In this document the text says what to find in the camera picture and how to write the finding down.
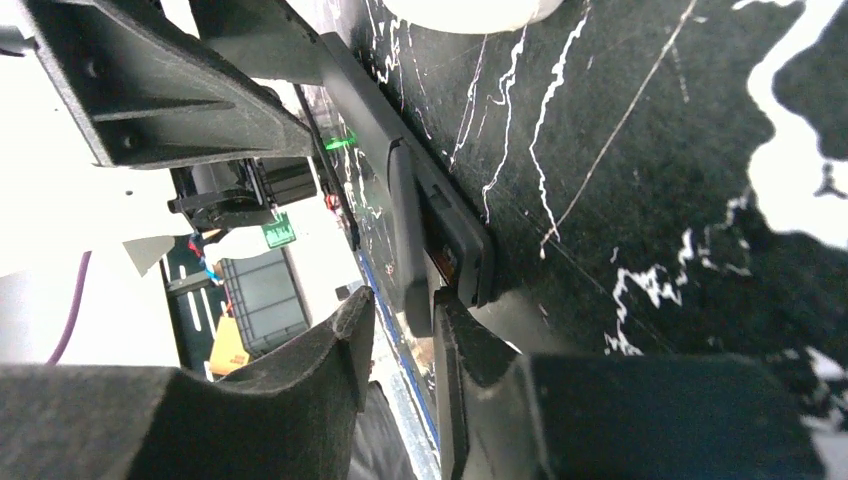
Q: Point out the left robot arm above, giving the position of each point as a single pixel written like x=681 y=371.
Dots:
x=237 y=193

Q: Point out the white cylinder orange face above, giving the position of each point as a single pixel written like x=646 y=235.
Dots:
x=474 y=17

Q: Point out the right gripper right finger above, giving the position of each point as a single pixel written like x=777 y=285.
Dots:
x=503 y=414

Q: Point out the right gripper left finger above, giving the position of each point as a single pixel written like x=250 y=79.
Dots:
x=287 y=415

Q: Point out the black remote control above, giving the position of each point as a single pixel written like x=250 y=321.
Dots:
x=427 y=211

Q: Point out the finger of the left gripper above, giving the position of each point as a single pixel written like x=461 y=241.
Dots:
x=264 y=39
x=146 y=95

